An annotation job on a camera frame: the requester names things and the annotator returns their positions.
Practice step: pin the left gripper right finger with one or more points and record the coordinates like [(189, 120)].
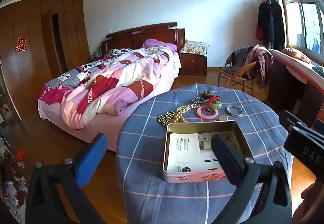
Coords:
[(273, 204)]

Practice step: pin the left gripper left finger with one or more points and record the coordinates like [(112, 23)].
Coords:
[(44, 204)]

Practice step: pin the pink bangle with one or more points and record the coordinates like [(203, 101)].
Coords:
[(207, 113)]

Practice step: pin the brown bead strand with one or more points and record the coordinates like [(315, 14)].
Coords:
[(207, 95)]

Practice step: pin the right hand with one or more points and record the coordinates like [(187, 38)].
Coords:
[(302, 208)]

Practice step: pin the cluttered shelf items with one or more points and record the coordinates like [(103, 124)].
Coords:
[(14, 185)]

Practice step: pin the dark desk with pink cover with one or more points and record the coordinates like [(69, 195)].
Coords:
[(295, 87)]

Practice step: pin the pink rectangular tin box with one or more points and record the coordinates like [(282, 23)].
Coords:
[(229, 130)]

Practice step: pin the silver bangle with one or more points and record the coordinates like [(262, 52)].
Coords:
[(234, 111)]

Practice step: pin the white paper leaflet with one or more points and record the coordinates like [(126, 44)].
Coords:
[(191, 153)]

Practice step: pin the floral pillow on desk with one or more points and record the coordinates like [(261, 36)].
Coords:
[(297, 54)]

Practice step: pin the wicker chair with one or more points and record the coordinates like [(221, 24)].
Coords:
[(239, 77)]

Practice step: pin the mauve garment on chair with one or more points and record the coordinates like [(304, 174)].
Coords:
[(264, 60)]

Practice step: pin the blue plaid tablecloth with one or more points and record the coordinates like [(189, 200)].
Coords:
[(140, 151)]

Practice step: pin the red knot tassel ornament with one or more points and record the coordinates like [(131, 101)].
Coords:
[(214, 99)]

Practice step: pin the grey garment on chair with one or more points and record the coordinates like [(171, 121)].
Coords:
[(237, 59)]

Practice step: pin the hanging dark clothes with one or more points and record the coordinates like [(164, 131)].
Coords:
[(270, 27)]

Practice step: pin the bed with pink sheet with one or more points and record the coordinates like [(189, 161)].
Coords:
[(105, 123)]

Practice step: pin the window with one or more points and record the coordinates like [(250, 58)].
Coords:
[(304, 26)]

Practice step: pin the dark wood nightstand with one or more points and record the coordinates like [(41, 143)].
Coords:
[(193, 64)]

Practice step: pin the floral cushion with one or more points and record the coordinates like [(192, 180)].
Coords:
[(195, 47)]

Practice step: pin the pink patchwork quilt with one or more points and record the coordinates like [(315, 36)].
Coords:
[(107, 86)]

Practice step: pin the red double happiness sticker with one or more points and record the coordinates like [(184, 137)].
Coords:
[(21, 44)]

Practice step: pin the wooden wardrobe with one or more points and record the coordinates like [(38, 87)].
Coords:
[(56, 37)]

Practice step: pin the dark wood headboard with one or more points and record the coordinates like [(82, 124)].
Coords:
[(135, 37)]

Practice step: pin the purple pillow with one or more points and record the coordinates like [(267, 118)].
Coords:
[(155, 43)]

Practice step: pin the small pendant with chain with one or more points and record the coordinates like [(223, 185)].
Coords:
[(223, 117)]

